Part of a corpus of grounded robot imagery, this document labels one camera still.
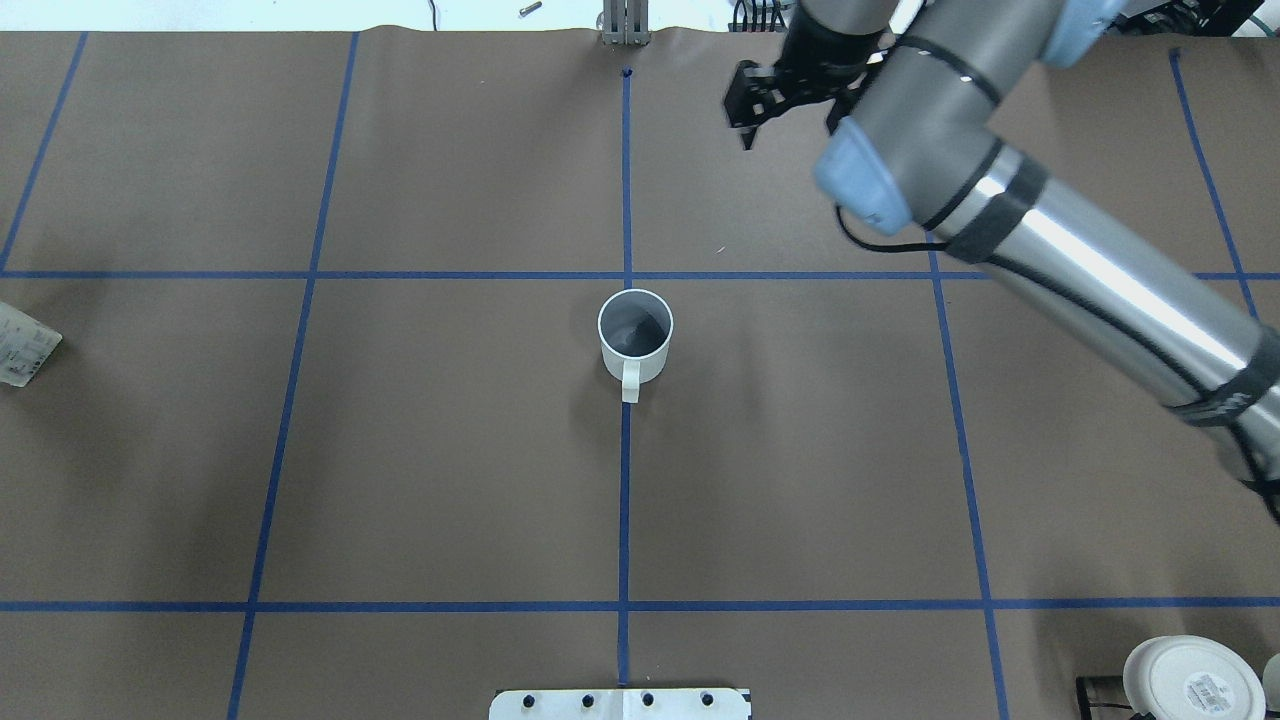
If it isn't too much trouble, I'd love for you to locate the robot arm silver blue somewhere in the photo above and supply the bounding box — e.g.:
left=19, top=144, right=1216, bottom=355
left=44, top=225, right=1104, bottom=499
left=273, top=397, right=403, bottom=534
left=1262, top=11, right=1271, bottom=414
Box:
left=814, top=1, right=1277, bottom=516

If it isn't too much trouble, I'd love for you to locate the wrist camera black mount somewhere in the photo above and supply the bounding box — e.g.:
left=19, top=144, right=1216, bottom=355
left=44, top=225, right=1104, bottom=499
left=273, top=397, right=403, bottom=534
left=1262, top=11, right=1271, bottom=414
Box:
left=723, top=53, right=884, bottom=151

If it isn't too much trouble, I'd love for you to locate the white mug grey inside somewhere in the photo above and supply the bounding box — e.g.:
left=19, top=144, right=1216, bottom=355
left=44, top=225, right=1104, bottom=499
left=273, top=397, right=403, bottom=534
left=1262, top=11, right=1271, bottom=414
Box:
left=596, top=288, right=675, bottom=404

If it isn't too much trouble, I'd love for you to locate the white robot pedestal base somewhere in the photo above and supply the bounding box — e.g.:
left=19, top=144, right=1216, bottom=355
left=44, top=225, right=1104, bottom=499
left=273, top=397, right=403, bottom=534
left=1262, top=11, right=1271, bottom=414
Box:
left=488, top=687, right=753, bottom=719

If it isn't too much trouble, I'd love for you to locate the black wire mug rack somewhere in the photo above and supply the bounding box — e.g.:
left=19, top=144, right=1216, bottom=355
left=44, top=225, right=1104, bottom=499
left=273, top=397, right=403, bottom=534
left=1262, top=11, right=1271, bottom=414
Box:
left=1074, top=675, right=1152, bottom=720

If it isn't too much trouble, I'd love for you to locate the aluminium frame post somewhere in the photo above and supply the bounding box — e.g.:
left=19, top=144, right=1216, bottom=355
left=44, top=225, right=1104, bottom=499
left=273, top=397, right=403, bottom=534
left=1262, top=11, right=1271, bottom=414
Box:
left=598, top=0, right=652, bottom=47

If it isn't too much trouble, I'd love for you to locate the blue white milk carton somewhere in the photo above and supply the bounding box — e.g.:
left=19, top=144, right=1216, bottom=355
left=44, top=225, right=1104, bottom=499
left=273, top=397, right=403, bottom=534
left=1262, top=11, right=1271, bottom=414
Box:
left=1, top=302, right=63, bottom=388

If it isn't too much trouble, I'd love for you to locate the white mug on rack right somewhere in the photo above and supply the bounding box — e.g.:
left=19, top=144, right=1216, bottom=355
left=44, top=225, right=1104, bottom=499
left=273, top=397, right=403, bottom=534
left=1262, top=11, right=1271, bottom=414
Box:
left=1123, top=635, right=1267, bottom=719

